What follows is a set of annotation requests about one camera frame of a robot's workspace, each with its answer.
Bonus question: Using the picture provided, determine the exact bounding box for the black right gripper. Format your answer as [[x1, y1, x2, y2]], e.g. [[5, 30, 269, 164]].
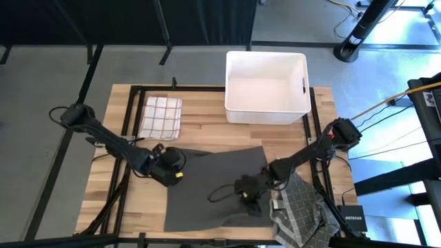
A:
[[246, 170, 278, 218]]

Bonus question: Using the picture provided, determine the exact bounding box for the grey terry towel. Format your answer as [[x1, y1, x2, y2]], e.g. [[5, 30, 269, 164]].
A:
[[163, 145, 276, 233]]

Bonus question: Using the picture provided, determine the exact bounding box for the grey towel with white checks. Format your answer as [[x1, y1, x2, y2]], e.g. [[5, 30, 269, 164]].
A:
[[269, 171, 342, 248]]

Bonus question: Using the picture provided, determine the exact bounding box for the white towel with red checks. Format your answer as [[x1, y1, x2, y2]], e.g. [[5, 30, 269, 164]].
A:
[[138, 96, 183, 141]]

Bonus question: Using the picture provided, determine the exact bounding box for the white perforated laundry basket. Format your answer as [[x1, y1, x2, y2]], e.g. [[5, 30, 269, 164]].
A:
[[224, 50, 312, 125]]

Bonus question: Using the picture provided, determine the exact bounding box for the black folding screen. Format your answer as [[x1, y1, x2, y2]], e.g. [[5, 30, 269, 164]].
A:
[[0, 0, 258, 66]]

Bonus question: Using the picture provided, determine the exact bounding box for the black floor bar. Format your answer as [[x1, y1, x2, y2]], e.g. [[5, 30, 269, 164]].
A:
[[251, 40, 441, 51]]

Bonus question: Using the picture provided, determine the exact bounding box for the black equipment cart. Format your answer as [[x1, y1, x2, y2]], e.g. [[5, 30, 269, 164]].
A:
[[407, 71, 441, 173]]

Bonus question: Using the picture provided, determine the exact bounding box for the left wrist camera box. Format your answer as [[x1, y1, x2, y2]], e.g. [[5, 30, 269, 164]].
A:
[[153, 143, 186, 172]]

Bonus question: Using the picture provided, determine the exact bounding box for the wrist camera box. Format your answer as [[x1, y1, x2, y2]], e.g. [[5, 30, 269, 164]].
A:
[[153, 143, 186, 172], [234, 174, 258, 201]]

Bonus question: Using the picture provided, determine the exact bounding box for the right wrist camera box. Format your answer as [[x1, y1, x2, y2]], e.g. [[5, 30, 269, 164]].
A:
[[234, 174, 258, 201]]

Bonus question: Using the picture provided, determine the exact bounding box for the black camera cable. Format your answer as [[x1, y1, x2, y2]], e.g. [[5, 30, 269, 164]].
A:
[[207, 184, 242, 203]]

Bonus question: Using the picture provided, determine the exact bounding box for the black Netgear network switch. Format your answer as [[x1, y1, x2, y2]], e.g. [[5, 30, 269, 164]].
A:
[[336, 205, 369, 233]]

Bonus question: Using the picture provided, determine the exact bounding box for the black rig frame beam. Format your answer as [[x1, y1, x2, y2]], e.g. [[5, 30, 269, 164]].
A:
[[353, 157, 441, 198], [0, 234, 441, 248], [23, 44, 105, 242]]

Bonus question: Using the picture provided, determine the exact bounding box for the yellow hanging cord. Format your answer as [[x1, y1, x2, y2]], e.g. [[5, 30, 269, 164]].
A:
[[350, 81, 441, 121]]

